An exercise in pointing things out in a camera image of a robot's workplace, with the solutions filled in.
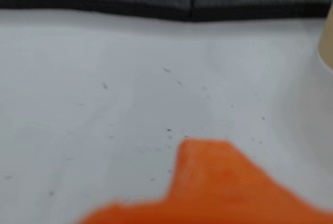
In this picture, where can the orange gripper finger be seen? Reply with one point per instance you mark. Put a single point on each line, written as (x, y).
(221, 190)

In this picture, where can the paper cup with green tag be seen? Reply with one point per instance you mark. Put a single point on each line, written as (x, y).
(326, 42)

